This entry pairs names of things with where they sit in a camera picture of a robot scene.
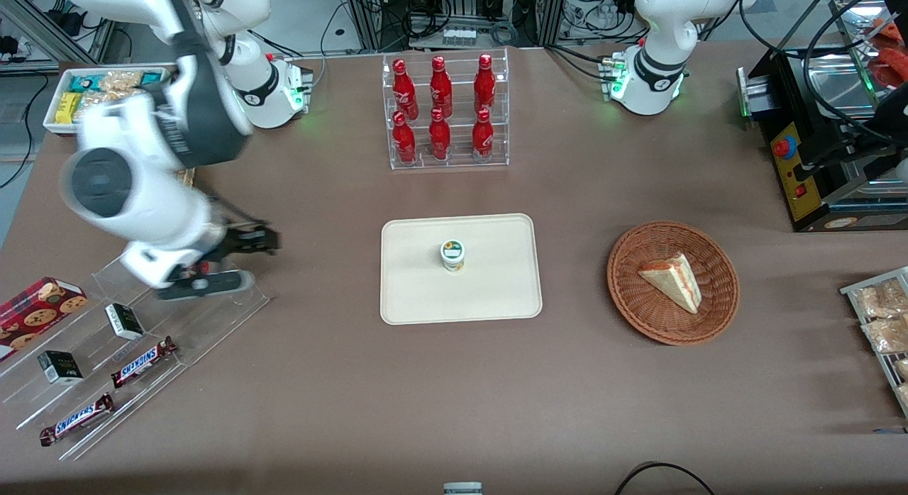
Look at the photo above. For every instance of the red cookie box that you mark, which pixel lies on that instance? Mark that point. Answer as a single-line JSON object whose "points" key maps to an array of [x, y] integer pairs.
{"points": [[39, 310]]}

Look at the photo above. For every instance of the yellow snack pack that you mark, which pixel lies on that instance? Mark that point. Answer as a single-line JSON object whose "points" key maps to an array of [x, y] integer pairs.
{"points": [[66, 107]]}

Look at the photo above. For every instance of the Snickers chocolate bar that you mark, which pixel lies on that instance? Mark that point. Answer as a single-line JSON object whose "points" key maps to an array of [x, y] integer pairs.
{"points": [[142, 362], [76, 419]]}

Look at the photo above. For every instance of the grey wrist camera bar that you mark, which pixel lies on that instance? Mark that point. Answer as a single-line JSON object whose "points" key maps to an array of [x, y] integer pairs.
{"points": [[216, 284]]}

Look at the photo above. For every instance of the white snack bin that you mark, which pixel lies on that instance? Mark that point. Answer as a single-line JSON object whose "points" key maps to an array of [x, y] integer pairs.
{"points": [[51, 119]]}

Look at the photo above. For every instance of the black machine with red button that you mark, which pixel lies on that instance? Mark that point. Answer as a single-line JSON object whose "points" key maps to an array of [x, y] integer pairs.
{"points": [[816, 169]]}

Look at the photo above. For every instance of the small grey device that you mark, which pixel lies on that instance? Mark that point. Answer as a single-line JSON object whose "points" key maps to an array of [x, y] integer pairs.
{"points": [[462, 488]]}

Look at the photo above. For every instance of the clear acrylic stepped display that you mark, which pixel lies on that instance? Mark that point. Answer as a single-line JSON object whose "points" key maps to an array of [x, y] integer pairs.
{"points": [[213, 318]]}

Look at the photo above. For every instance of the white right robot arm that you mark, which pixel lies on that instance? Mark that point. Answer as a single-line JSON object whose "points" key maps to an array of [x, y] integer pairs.
{"points": [[142, 190]]}

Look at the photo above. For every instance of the wrapped triangle sandwich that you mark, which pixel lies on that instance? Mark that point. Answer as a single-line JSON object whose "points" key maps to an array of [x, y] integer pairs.
{"points": [[674, 282]]}

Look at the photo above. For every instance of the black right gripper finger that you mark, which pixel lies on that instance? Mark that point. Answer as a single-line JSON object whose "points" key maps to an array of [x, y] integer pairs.
{"points": [[259, 234], [261, 247]]}

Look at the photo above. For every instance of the brown round wicker basket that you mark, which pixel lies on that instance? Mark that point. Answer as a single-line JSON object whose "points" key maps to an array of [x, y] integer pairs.
{"points": [[638, 303]]}

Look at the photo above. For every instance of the tray of packaged crackers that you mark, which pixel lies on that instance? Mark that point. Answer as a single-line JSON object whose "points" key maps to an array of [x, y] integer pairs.
{"points": [[851, 291]]}

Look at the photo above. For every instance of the clear acrylic bottle rack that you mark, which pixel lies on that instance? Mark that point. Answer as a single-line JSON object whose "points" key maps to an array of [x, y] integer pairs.
{"points": [[496, 154]]}

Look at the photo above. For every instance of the clear bag of snacks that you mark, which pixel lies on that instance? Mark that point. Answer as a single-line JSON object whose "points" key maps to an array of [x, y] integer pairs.
{"points": [[879, 300], [887, 335]]}

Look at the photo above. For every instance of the small black box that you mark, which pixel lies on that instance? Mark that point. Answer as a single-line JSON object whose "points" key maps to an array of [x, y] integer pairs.
{"points": [[125, 322], [60, 367]]}

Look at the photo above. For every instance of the green lid yogurt cup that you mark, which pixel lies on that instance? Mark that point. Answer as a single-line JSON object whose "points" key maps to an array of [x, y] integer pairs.
{"points": [[452, 256]]}

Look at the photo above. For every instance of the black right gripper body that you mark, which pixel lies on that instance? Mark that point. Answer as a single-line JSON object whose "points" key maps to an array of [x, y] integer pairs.
{"points": [[237, 241]]}

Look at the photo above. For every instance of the red cola bottle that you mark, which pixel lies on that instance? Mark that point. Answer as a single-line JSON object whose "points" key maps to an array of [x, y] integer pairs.
{"points": [[439, 137], [440, 87], [482, 135], [404, 140], [484, 84], [404, 91]]}

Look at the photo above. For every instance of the aluminium frame rack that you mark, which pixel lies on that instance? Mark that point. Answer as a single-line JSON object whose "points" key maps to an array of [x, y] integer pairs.
{"points": [[369, 20]]}

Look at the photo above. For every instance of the white power strip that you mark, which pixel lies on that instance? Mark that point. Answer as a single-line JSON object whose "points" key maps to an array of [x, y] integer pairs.
{"points": [[459, 36]]}

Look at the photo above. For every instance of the clear peanut snack bag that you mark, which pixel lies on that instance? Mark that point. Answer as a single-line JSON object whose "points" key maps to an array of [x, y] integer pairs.
{"points": [[117, 84]]}

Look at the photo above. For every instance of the light wicker basket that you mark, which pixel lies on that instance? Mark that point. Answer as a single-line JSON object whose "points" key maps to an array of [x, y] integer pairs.
{"points": [[188, 176]]}

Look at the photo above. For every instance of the cream plastic tray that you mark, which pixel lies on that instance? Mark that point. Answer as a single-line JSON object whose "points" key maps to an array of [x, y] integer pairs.
{"points": [[496, 289]]}

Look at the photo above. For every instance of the red lid yogurt cup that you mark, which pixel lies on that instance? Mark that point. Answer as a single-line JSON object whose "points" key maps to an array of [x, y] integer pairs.
{"points": [[202, 267]]}

